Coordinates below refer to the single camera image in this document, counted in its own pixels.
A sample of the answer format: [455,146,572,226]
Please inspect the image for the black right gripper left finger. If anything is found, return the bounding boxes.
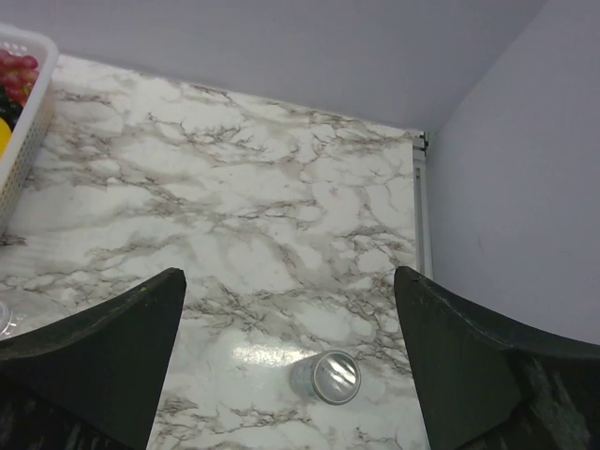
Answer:
[1,268,187,449]

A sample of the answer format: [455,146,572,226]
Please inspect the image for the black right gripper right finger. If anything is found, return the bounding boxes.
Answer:
[394,266,599,449]

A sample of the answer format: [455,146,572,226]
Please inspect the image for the clear plastic bottle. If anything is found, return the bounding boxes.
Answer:
[0,301,18,339]

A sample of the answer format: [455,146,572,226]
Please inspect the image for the silver blue drink can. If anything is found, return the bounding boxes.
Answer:
[289,350,362,406]

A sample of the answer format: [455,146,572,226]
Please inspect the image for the yellow lemon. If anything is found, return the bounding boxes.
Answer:
[0,118,12,158]

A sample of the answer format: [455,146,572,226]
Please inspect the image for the red grape bunch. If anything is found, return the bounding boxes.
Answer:
[1,49,39,106]

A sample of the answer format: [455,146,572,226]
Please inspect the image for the white plastic fruit basket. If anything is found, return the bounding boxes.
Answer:
[1,23,59,230]

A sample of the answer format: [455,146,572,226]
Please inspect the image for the aluminium table edge rail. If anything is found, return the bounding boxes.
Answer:
[412,132,433,278]

